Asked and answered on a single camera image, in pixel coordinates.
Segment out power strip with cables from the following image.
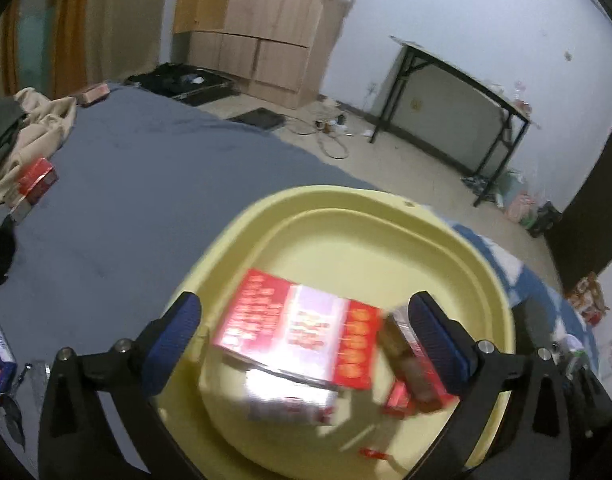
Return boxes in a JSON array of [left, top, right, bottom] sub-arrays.
[[285, 109, 359, 161]]

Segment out wooden wardrobe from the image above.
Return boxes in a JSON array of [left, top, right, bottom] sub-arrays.
[[172, 0, 354, 110]]

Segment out dark door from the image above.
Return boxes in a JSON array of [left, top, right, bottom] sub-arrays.
[[545, 105, 612, 302]]

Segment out red cigarette pack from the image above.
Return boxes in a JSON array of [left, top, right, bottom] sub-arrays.
[[378, 305, 459, 416], [8, 157, 60, 224]]

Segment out white plastic bag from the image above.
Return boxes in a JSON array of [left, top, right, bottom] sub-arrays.
[[595, 339, 612, 382]]

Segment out orange snack bag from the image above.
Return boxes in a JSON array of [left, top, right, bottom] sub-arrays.
[[565, 272, 610, 327]]

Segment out yellow plastic basin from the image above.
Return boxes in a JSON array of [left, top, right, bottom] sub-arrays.
[[156, 186, 517, 480]]

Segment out brown curtain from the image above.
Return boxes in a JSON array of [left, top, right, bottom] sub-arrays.
[[51, 0, 168, 102]]

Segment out black folding table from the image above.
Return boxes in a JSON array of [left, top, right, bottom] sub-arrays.
[[370, 36, 543, 208]]

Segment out beige cloth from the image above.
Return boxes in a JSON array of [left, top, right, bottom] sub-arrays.
[[0, 87, 80, 211]]

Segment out black open suitcase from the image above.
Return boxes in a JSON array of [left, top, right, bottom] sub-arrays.
[[125, 62, 237, 107]]

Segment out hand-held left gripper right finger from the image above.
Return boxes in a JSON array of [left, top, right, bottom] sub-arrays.
[[407, 290, 571, 480]]

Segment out large red carton box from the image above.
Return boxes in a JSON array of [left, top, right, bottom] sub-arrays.
[[211, 268, 387, 427]]

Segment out black bag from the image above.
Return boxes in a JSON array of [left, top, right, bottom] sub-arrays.
[[528, 201, 563, 239]]

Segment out grey bed sheet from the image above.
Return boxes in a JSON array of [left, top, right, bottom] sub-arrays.
[[0, 82, 389, 480]]

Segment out clear plastic wrapper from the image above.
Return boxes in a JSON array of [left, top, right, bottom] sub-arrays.
[[23, 359, 53, 413]]

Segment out pink small box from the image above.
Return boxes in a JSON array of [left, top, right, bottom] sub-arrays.
[[77, 83, 111, 108]]

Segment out pink plastic bag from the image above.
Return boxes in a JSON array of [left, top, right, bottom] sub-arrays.
[[496, 170, 541, 226]]

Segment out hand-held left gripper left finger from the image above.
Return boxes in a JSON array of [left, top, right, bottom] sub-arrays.
[[38, 291, 203, 480]]

